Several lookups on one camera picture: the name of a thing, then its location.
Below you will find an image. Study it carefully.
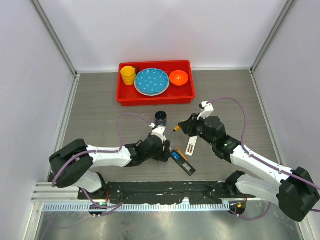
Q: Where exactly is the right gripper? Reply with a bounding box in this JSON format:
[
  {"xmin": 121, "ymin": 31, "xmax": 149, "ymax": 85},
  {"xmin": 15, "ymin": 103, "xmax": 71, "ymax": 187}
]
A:
[{"xmin": 178, "ymin": 112, "xmax": 216, "ymax": 146}]

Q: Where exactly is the yellow handled screwdriver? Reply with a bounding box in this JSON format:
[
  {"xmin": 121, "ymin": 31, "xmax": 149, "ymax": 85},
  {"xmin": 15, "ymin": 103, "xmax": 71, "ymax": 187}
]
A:
[{"xmin": 171, "ymin": 125, "xmax": 181, "ymax": 134}]

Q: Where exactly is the slim white remote control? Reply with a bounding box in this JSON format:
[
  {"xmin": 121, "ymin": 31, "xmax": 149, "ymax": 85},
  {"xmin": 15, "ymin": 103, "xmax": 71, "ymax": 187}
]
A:
[{"xmin": 185, "ymin": 136, "xmax": 198, "ymax": 157}]

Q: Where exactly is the black remote control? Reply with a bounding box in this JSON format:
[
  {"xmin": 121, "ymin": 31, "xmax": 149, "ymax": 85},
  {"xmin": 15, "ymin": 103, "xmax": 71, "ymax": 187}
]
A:
[{"xmin": 170, "ymin": 150, "xmax": 196, "ymax": 176}]

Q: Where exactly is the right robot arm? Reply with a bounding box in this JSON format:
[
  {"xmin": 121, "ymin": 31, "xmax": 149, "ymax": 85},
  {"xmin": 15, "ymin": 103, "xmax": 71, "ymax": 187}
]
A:
[{"xmin": 178, "ymin": 113, "xmax": 320, "ymax": 222}]

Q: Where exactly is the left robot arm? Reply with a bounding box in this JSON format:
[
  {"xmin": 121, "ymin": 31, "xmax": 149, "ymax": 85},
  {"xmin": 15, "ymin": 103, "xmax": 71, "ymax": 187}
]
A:
[{"xmin": 49, "ymin": 135, "xmax": 171, "ymax": 200}]

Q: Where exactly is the lower blue battery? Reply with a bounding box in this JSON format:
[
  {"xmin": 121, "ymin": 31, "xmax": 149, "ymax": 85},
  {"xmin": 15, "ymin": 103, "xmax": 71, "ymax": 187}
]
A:
[{"xmin": 171, "ymin": 152, "xmax": 182, "ymax": 161}]

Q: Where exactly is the dark blue round cup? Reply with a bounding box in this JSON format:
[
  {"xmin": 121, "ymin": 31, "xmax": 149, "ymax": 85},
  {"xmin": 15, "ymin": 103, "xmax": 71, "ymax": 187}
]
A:
[{"xmin": 154, "ymin": 111, "xmax": 168, "ymax": 127}]

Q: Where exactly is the orange bowl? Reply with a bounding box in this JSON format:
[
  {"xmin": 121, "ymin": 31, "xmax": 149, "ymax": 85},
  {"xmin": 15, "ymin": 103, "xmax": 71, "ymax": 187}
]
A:
[{"xmin": 169, "ymin": 70, "xmax": 189, "ymax": 87}]

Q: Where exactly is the blue polka dot plate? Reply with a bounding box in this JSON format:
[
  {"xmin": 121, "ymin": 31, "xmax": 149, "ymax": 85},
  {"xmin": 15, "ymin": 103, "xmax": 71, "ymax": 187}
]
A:
[{"xmin": 134, "ymin": 68, "xmax": 170, "ymax": 97}]

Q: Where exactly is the yellow ribbed cup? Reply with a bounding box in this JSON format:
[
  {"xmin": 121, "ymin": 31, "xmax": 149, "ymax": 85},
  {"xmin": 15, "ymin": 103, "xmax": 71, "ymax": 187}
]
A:
[{"xmin": 120, "ymin": 66, "xmax": 140, "ymax": 86}]

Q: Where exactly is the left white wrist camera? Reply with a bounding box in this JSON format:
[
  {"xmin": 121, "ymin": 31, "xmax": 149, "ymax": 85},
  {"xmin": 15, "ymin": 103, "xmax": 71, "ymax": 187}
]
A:
[{"xmin": 149, "ymin": 123, "xmax": 167, "ymax": 143}]

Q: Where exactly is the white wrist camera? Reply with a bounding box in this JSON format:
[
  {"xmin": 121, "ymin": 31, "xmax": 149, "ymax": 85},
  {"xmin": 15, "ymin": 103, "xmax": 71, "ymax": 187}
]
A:
[
  {"xmin": 197, "ymin": 101, "xmax": 214, "ymax": 120},
  {"xmin": 149, "ymin": 123, "xmax": 167, "ymax": 143}
]

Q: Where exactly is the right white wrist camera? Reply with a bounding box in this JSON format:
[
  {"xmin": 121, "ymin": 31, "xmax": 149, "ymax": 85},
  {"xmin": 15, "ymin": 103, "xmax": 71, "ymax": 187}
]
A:
[{"xmin": 197, "ymin": 101, "xmax": 214, "ymax": 120}]

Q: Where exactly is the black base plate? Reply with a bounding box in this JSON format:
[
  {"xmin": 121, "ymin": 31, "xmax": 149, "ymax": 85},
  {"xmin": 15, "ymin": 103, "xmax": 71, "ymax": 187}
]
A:
[{"xmin": 90, "ymin": 181, "xmax": 244, "ymax": 205}]

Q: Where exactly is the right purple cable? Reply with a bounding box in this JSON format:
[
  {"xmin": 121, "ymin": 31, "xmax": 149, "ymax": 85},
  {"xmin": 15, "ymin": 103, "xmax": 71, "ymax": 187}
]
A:
[{"xmin": 204, "ymin": 97, "xmax": 320, "ymax": 221}]

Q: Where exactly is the purple cable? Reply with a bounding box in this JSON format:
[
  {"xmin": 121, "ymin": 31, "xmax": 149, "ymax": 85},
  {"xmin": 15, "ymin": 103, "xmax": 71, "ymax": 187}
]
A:
[
  {"xmin": 204, "ymin": 97, "xmax": 320, "ymax": 221},
  {"xmin": 51, "ymin": 112, "xmax": 156, "ymax": 217}
]

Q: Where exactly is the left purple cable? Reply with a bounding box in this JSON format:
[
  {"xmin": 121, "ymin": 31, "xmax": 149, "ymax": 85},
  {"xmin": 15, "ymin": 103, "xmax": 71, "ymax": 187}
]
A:
[{"xmin": 51, "ymin": 112, "xmax": 156, "ymax": 217}]

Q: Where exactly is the slotted cable duct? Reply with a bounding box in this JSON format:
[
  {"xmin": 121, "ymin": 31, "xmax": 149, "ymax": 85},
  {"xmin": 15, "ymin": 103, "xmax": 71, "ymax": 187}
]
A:
[{"xmin": 42, "ymin": 201, "xmax": 230, "ymax": 213}]

